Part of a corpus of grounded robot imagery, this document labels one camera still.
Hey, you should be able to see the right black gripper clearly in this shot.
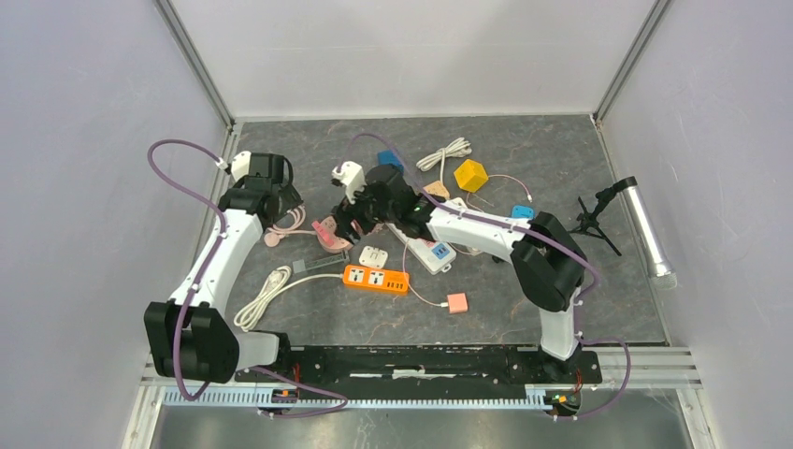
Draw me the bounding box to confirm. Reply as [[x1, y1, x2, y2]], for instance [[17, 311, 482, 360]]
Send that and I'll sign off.
[[330, 181, 397, 247]]

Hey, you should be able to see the pink plug adapter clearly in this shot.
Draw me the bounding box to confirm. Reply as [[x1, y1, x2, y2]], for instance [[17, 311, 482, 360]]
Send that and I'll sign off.
[[311, 221, 334, 248]]

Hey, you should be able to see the white plug adapter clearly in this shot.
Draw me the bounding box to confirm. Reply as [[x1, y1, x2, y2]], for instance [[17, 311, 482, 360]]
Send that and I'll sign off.
[[358, 245, 388, 268]]

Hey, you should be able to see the orange power strip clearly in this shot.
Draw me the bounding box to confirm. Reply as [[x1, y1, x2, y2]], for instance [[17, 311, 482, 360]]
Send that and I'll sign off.
[[341, 265, 410, 296]]

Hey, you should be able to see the blue cube socket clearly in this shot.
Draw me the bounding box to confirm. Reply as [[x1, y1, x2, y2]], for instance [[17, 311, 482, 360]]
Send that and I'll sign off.
[[377, 150, 404, 173]]

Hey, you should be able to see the long white power strip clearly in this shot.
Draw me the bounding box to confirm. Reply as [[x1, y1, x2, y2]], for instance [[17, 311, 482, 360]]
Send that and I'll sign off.
[[386, 224, 457, 275]]

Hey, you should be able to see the tan wooden cube socket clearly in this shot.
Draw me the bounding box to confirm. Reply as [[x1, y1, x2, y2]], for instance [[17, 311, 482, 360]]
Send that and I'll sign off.
[[424, 181, 451, 200]]

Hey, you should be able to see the pink charger plug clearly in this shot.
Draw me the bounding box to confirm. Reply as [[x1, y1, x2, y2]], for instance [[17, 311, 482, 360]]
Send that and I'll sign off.
[[446, 293, 469, 314]]

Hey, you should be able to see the yellow cube socket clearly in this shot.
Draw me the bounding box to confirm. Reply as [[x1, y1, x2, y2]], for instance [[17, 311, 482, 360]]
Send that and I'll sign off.
[[454, 159, 489, 193]]

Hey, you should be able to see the light blue plug adapter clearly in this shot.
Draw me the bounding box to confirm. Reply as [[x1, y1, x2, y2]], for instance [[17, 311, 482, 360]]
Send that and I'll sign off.
[[512, 205, 536, 220]]

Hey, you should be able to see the small white power strip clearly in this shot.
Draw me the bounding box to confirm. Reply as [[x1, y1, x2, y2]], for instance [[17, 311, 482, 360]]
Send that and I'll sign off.
[[447, 197, 469, 210]]

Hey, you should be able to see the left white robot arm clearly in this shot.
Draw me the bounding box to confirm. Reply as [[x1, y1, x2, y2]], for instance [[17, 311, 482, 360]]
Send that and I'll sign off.
[[144, 152, 303, 383]]

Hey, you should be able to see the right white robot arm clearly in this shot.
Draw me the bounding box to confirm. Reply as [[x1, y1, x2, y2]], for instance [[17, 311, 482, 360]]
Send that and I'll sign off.
[[331, 162, 599, 382]]

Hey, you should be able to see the pink round socket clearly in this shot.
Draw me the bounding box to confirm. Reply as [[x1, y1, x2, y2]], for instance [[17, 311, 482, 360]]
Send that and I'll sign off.
[[320, 216, 353, 253]]

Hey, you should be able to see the black mini tripod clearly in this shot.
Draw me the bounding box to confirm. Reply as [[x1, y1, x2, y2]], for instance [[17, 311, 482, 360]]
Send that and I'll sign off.
[[570, 177, 638, 256]]

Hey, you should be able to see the silver microphone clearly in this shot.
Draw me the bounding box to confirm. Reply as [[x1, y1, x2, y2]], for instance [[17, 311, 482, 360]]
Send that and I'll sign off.
[[621, 177, 678, 290]]

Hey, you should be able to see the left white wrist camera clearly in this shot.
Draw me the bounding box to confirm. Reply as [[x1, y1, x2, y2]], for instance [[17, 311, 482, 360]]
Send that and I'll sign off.
[[215, 151, 252, 181]]

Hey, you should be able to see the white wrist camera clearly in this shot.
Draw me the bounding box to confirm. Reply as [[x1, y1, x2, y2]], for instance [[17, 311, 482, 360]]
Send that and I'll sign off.
[[331, 161, 367, 204], [215, 151, 252, 181]]

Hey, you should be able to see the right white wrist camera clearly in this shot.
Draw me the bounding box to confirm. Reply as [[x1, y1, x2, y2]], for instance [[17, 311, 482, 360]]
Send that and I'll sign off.
[[331, 161, 367, 204]]

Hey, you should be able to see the grey flat bracket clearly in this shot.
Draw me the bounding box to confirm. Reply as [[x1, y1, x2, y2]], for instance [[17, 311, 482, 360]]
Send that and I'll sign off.
[[292, 252, 350, 274]]

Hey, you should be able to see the white orange-strip cord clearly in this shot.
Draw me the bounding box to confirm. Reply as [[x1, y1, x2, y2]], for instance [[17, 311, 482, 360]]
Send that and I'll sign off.
[[232, 265, 343, 333]]

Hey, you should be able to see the pink thin charging cable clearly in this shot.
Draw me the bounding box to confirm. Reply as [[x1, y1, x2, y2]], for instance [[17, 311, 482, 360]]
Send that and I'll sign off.
[[402, 173, 534, 308]]

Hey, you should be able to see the white bundled cord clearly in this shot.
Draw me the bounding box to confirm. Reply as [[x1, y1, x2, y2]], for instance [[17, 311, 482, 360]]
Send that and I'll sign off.
[[416, 137, 472, 184]]

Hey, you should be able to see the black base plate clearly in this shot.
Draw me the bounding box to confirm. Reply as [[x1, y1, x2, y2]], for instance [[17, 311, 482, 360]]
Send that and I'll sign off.
[[270, 344, 603, 400]]

